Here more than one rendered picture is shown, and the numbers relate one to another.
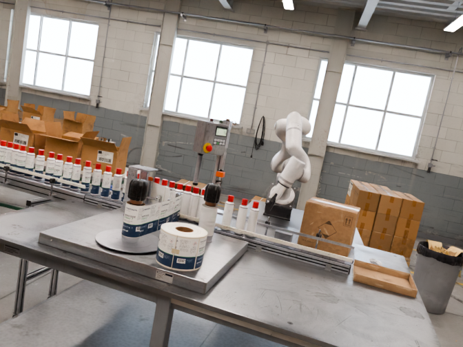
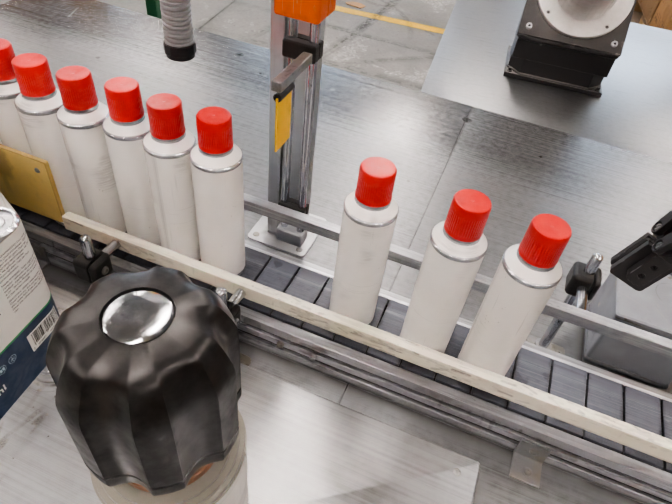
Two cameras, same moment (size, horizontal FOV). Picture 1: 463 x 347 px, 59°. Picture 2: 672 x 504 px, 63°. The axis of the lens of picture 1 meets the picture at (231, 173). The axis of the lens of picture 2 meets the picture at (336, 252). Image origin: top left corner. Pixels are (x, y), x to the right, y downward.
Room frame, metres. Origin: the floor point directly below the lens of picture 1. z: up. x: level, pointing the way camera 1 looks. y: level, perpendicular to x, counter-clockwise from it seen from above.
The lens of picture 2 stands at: (1.94, 0.00, 1.36)
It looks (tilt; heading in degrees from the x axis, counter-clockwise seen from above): 44 degrees down; 1
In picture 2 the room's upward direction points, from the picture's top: 8 degrees clockwise
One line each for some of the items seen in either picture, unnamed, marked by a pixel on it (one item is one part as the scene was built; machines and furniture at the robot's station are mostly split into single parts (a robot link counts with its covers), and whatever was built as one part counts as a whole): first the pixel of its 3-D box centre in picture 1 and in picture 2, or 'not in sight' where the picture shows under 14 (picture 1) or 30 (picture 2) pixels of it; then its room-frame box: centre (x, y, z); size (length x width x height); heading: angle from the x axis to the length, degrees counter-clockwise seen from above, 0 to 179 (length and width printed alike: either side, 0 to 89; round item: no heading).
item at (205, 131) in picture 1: (211, 138); not in sight; (2.47, 0.16, 1.38); 0.17 x 0.10 x 0.19; 130
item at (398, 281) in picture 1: (382, 277); not in sight; (2.10, -0.88, 0.85); 0.30 x 0.26 x 0.04; 75
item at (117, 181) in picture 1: (116, 184); not in sight; (2.53, 0.69, 0.98); 0.05 x 0.05 x 0.20
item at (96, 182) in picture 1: (96, 179); not in sight; (2.57, 0.84, 0.98); 0.05 x 0.05 x 0.20
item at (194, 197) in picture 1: (193, 204); (175, 186); (2.39, 0.19, 0.98); 0.05 x 0.05 x 0.20
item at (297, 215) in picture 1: (300, 223); (630, 98); (3.14, -0.60, 0.81); 0.90 x 0.90 x 0.04; 80
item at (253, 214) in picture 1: (253, 219); (511, 306); (2.29, -0.17, 0.98); 0.05 x 0.05 x 0.20
